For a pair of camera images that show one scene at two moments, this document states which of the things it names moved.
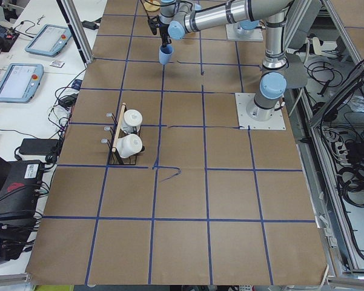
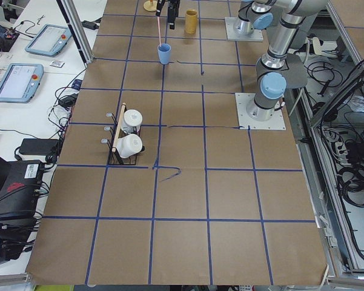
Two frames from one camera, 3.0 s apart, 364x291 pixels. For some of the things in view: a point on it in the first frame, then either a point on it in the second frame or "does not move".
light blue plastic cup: [166, 54] does not move
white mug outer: [128, 145] does not move
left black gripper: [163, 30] → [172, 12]
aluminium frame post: [78, 30] does not move
